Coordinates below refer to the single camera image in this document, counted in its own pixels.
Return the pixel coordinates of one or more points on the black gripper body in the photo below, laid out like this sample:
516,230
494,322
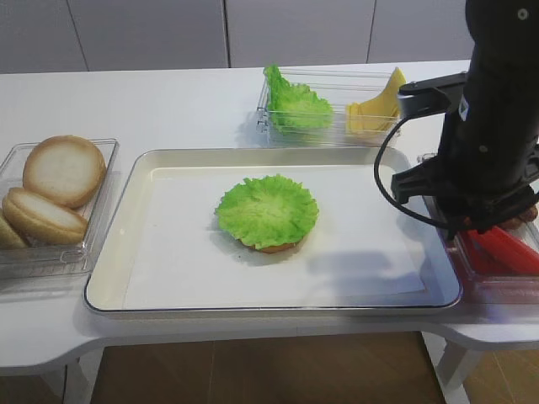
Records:
480,177

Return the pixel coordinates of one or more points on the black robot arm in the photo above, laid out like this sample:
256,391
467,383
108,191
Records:
503,72

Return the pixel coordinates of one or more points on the yellow cheese slices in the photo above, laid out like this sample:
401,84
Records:
376,115

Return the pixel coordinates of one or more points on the clear lettuce cheese container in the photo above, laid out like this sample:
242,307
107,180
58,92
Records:
340,89

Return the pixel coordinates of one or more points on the green lettuce leaves in container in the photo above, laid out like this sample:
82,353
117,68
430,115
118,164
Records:
295,106

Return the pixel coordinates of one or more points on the green lettuce leaf on bun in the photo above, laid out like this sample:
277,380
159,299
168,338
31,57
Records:
267,212

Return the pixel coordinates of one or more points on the brown meat patties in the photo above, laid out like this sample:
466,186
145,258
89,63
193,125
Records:
515,223

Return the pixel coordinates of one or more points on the red tomato slices stack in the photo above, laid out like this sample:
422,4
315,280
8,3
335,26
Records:
497,253

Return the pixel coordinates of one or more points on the clear patty tomato container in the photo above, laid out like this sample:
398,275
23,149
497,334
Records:
495,289

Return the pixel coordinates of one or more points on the white parchment paper sheet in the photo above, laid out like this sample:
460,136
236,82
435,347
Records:
356,253

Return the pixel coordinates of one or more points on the bottom burger bun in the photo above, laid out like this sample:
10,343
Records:
275,249

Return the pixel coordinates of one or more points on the white metal baking tray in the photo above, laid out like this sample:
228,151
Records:
107,285

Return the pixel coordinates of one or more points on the large upright bun half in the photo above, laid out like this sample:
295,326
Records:
67,170

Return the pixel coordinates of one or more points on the clear bun container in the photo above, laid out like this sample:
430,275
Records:
43,259

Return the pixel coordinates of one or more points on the middle bun half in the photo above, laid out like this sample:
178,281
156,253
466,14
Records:
42,219

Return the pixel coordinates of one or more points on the leftmost bun half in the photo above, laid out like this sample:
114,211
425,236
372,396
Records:
9,238

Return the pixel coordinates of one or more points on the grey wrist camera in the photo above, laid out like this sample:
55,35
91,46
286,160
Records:
430,97

